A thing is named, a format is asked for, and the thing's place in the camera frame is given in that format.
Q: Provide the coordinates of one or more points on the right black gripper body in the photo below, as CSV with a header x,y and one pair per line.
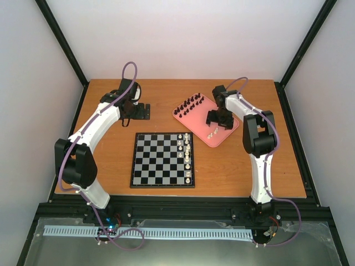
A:
x,y
221,117

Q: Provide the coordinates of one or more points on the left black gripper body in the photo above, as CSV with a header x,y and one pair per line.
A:
x,y
135,113

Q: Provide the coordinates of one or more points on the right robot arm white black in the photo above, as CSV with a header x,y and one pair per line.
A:
x,y
260,141

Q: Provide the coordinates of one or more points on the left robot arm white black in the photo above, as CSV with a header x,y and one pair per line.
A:
x,y
75,166

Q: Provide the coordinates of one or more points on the pink plastic tray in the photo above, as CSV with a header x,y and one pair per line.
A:
x,y
194,113

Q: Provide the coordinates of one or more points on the black and silver chessboard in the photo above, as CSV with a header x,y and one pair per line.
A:
x,y
156,161

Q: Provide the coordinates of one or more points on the left frame post black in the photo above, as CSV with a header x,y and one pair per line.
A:
x,y
62,41

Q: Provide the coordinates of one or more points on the frame post black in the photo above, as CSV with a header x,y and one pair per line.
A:
x,y
308,40
62,41

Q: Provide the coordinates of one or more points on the black aluminium frame base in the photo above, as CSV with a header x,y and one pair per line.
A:
x,y
185,208

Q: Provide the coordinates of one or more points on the light blue cable duct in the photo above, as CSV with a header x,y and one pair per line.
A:
x,y
151,233

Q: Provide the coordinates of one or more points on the right frame post black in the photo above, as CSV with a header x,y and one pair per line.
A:
x,y
308,40

